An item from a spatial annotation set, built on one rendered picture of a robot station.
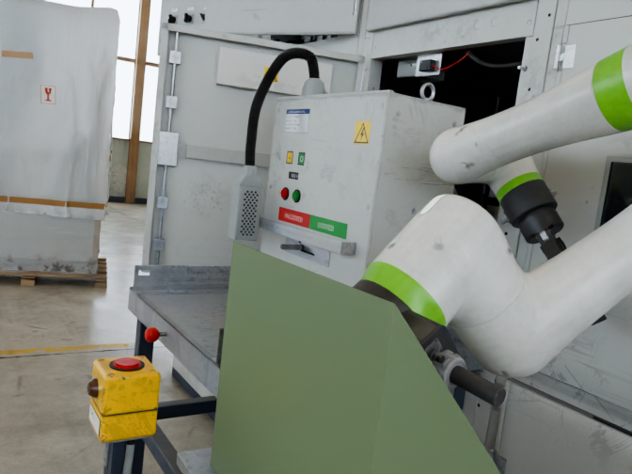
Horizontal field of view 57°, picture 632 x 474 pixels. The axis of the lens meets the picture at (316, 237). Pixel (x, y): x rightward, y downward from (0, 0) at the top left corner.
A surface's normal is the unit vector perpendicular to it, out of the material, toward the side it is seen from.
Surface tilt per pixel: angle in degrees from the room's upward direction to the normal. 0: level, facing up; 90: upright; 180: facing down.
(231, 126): 90
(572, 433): 90
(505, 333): 104
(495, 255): 78
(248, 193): 90
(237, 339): 90
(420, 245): 48
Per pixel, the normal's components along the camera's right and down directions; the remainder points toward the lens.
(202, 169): 0.22, 0.15
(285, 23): -0.50, 0.04
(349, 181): -0.84, -0.04
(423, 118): 0.53, 0.17
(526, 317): 0.40, -0.02
